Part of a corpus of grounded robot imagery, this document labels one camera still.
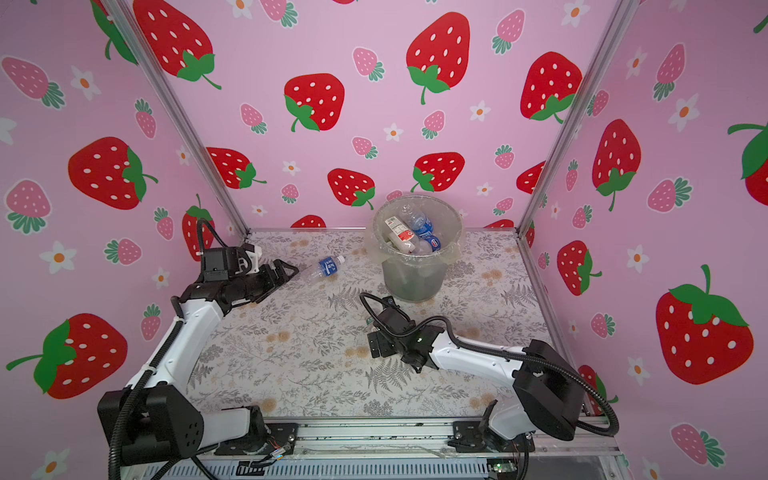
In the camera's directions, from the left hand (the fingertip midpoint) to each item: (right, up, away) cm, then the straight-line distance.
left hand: (288, 275), depth 82 cm
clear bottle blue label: (+38, +15, +13) cm, 43 cm away
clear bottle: (+32, +12, +4) cm, 34 cm away
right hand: (+26, -18, +2) cm, 31 cm away
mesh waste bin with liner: (+36, -1, +7) cm, 36 cm away
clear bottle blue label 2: (+5, +1, +22) cm, 23 cm away
